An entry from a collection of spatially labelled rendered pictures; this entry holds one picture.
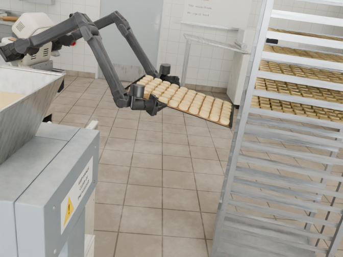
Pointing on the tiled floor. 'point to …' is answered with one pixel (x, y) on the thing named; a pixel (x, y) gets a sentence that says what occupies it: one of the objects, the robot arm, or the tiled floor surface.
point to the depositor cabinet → (89, 239)
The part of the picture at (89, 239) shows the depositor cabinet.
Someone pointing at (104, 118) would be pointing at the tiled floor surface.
